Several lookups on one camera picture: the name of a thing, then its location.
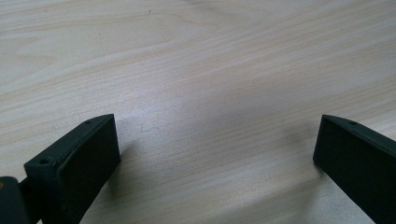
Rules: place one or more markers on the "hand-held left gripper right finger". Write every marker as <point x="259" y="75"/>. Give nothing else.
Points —
<point x="358" y="158"/>

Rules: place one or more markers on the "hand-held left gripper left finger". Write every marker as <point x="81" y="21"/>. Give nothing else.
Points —
<point x="73" y="168"/>

